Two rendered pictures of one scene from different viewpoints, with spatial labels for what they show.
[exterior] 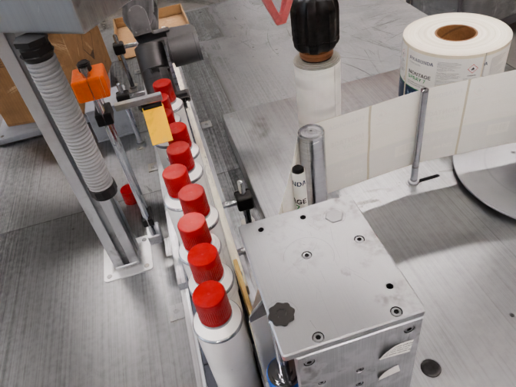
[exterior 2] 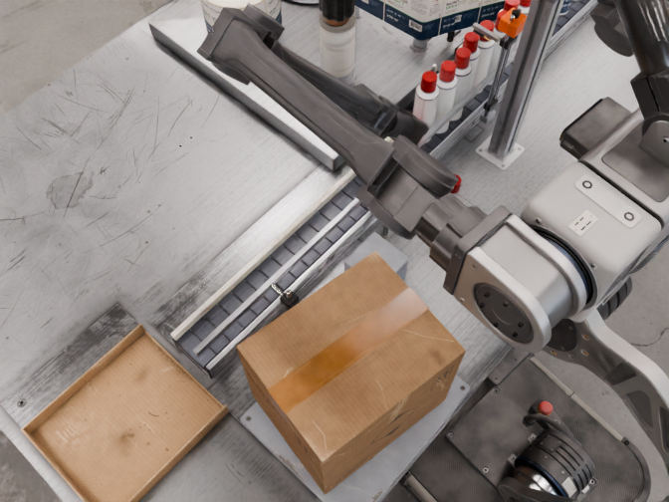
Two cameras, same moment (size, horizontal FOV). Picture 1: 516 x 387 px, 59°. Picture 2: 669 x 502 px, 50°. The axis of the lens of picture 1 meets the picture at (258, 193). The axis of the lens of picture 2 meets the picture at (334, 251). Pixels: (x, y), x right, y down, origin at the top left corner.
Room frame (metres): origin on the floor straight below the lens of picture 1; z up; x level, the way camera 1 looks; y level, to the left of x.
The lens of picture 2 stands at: (1.54, 0.83, 2.22)
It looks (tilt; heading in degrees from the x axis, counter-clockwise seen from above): 61 degrees down; 232
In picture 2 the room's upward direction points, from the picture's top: 1 degrees counter-clockwise
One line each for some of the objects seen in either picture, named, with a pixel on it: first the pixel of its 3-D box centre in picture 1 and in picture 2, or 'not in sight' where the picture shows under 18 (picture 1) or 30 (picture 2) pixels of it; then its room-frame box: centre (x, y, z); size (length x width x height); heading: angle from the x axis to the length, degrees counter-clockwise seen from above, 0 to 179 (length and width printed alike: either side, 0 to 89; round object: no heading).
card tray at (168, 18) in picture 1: (152, 30); (126, 420); (1.62, 0.27, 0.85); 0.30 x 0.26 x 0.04; 8
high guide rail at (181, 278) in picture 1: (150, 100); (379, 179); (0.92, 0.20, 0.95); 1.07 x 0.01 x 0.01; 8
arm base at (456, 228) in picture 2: not in sight; (456, 234); (1.14, 0.57, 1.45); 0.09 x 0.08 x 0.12; 3
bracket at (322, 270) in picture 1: (320, 265); not in sight; (0.23, -0.04, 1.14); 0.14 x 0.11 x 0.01; 8
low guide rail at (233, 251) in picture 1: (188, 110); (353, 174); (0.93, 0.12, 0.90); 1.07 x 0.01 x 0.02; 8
